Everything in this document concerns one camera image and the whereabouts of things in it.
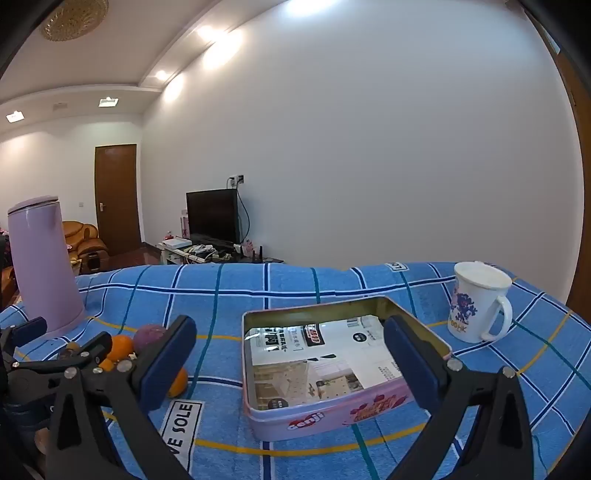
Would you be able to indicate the purple passion fruit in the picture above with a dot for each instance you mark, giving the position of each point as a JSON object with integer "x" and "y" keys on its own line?
{"x": 147, "y": 339}

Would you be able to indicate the pink bottle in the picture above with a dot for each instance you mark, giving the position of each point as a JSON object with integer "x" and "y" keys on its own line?
{"x": 183, "y": 221}

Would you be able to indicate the white set-top box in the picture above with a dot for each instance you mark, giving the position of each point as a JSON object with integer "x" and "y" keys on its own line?
{"x": 174, "y": 241}

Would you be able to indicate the brown wooden door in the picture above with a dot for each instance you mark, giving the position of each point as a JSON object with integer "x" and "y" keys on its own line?
{"x": 117, "y": 198}

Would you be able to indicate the small yellow-brown fruit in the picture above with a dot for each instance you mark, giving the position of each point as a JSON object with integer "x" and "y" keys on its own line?
{"x": 71, "y": 347}

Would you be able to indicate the orange leather armchair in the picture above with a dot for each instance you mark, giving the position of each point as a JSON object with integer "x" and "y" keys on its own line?
{"x": 9, "y": 286}

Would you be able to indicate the large orange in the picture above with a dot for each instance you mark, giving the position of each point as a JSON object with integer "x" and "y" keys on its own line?
{"x": 121, "y": 347}

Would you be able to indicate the small orange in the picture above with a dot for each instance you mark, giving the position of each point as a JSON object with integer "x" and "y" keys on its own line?
{"x": 179, "y": 382}

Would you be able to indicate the orange leather sofa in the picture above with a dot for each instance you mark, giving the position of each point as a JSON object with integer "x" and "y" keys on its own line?
{"x": 85, "y": 240}

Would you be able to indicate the pink tin box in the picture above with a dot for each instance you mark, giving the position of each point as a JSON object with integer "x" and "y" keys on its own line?
{"x": 323, "y": 415}

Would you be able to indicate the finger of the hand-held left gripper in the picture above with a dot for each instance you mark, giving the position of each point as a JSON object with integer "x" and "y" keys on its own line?
{"x": 92, "y": 348}
{"x": 32, "y": 326}

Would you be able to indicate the printed leaflet packet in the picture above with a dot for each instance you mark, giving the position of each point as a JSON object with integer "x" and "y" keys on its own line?
{"x": 323, "y": 355}

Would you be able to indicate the lilac electric kettle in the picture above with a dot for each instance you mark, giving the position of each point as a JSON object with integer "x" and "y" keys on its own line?
{"x": 41, "y": 267}

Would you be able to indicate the white television stand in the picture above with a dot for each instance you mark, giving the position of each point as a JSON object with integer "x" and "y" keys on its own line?
{"x": 194, "y": 256}

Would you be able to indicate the square ceiling light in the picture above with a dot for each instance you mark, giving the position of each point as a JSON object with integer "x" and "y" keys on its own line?
{"x": 15, "y": 116}
{"x": 108, "y": 101}

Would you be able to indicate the black television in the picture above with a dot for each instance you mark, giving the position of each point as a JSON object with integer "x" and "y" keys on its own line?
{"x": 212, "y": 214}

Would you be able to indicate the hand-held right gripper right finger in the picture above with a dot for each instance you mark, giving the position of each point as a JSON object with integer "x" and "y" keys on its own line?
{"x": 411, "y": 364}

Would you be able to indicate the black router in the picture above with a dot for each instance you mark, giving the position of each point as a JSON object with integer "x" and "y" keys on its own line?
{"x": 249, "y": 253}

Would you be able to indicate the gold ceiling medallion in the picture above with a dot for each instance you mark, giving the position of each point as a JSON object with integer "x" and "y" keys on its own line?
{"x": 76, "y": 18}

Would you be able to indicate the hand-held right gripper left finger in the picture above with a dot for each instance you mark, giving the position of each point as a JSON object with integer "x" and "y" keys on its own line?
{"x": 166, "y": 360}

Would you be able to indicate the round ceiling spotlight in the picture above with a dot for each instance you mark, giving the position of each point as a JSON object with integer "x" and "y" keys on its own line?
{"x": 204, "y": 32}
{"x": 161, "y": 74}

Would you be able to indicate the white mug with blue print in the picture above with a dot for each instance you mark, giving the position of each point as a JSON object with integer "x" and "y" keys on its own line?
{"x": 466, "y": 314}

